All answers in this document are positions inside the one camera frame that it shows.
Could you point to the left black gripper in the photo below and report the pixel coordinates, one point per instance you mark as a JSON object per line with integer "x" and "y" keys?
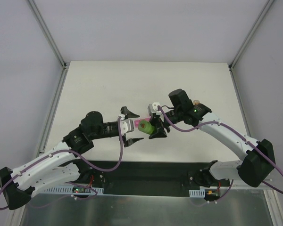
{"x": 120, "y": 128}

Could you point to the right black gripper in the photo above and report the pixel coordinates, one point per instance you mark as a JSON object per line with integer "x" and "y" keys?
{"x": 161, "y": 123}

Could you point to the green pill bottle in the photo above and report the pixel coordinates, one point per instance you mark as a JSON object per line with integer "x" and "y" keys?
{"x": 145, "y": 127}

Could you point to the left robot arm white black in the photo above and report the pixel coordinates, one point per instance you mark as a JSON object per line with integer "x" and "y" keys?
{"x": 64, "y": 163}

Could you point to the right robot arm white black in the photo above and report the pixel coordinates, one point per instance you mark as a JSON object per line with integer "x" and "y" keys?
{"x": 254, "y": 157}

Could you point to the clear bottle with orange pills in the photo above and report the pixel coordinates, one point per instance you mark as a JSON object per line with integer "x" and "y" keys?
{"x": 196, "y": 102}

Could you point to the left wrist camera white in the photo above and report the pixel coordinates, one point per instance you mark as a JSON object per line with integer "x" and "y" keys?
{"x": 125, "y": 125}

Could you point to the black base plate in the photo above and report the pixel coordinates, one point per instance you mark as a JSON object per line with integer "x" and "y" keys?
{"x": 173, "y": 179}

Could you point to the left white cable duct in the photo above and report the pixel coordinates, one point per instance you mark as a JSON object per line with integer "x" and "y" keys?
{"x": 75, "y": 190}

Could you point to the white cable duct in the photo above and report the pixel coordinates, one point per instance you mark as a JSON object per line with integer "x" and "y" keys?
{"x": 197, "y": 193}
{"x": 75, "y": 190}

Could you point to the right white cable duct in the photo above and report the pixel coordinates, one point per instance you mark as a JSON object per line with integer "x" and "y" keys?
{"x": 197, "y": 193}

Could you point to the right aluminium frame post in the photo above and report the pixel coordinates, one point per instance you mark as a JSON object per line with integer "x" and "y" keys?
{"x": 258, "y": 21}

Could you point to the aluminium frame post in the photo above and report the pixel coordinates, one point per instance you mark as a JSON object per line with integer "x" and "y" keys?
{"x": 46, "y": 32}
{"x": 258, "y": 21}

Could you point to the left aluminium frame post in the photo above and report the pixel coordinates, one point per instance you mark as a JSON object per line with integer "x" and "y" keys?
{"x": 46, "y": 32}

